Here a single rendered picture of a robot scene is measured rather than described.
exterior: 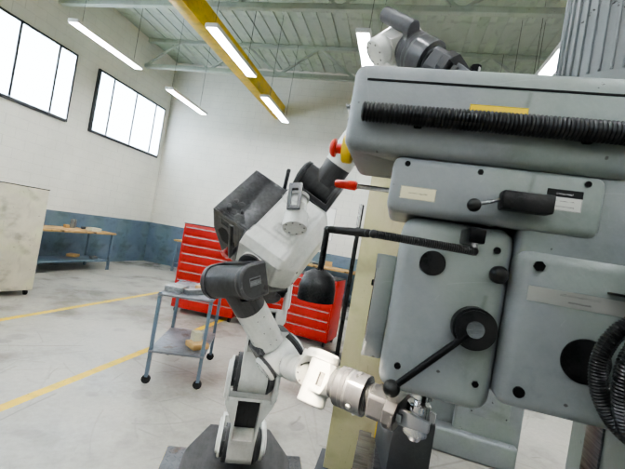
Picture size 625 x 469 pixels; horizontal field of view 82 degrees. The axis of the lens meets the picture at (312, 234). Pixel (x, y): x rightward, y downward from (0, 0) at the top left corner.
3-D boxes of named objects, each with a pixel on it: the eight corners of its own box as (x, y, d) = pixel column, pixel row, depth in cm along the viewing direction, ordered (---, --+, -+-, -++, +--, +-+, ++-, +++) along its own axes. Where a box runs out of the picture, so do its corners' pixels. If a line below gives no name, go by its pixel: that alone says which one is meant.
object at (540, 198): (467, 209, 58) (471, 184, 58) (462, 212, 62) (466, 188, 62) (553, 221, 55) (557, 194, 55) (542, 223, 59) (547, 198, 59)
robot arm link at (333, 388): (351, 365, 79) (307, 349, 85) (334, 416, 75) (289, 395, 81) (365, 375, 87) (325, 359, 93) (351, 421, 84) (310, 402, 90)
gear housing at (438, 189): (385, 208, 64) (394, 153, 64) (388, 221, 88) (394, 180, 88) (602, 240, 56) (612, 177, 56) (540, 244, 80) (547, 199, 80)
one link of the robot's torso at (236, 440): (217, 439, 156) (232, 345, 142) (262, 443, 159) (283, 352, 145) (210, 473, 141) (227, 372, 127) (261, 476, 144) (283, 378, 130)
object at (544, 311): (496, 406, 58) (522, 247, 59) (466, 361, 82) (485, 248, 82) (631, 440, 54) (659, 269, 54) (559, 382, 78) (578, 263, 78)
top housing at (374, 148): (340, 146, 65) (355, 58, 65) (355, 176, 91) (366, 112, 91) (646, 180, 55) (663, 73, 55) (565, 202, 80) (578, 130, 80)
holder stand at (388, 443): (383, 481, 104) (394, 412, 104) (374, 439, 126) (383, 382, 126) (425, 489, 103) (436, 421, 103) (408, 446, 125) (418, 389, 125)
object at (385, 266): (360, 355, 74) (378, 253, 74) (362, 349, 78) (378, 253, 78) (379, 359, 73) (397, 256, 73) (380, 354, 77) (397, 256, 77)
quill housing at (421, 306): (375, 389, 65) (405, 213, 65) (379, 356, 85) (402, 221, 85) (489, 419, 60) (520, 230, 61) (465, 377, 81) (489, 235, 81)
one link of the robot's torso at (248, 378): (229, 382, 143) (249, 266, 148) (272, 388, 146) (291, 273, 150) (226, 397, 128) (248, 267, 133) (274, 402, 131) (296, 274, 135)
